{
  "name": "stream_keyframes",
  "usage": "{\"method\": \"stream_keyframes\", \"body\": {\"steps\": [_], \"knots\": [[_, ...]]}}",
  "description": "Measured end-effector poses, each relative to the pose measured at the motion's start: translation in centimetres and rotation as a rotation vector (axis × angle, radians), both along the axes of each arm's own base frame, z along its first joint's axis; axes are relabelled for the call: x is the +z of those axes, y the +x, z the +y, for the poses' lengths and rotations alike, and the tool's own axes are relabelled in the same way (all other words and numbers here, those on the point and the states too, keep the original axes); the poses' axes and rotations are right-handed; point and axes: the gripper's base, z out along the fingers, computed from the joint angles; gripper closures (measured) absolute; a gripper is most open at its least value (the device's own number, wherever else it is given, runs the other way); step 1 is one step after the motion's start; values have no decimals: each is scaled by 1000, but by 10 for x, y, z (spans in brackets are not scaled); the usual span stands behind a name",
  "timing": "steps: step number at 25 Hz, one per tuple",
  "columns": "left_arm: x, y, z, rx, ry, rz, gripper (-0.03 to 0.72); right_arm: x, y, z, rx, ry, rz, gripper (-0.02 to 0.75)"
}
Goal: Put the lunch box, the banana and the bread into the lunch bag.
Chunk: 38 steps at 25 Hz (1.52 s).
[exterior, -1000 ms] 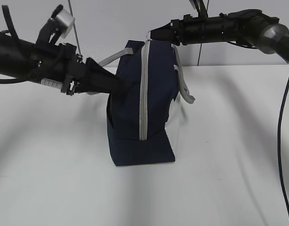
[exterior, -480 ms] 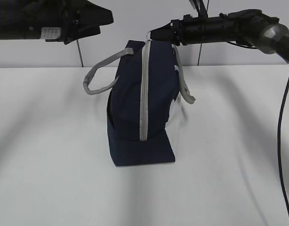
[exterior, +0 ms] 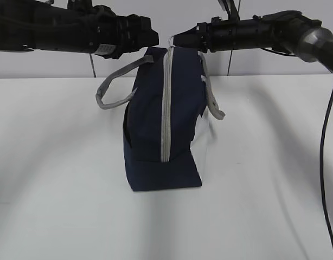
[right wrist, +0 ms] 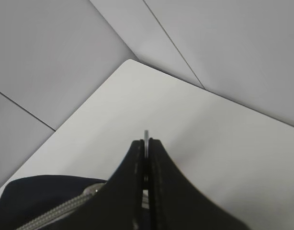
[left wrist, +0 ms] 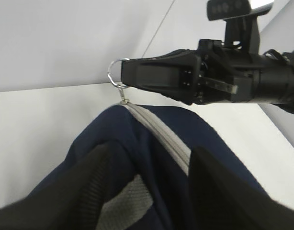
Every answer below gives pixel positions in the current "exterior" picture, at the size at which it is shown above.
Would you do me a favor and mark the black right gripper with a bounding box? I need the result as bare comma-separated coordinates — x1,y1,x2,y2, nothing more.
173,16,221,53

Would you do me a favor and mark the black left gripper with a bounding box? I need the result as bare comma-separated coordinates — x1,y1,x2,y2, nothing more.
93,5,159,59

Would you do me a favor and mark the navy and white lunch bag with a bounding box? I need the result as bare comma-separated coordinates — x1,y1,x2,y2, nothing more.
95,46,225,192

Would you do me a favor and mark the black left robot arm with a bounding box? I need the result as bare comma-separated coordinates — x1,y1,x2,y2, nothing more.
0,1,159,59

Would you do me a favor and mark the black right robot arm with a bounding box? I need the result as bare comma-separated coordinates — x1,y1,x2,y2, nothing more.
173,11,333,73

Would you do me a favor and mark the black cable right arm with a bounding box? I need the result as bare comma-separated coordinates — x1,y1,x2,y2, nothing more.
261,47,333,260

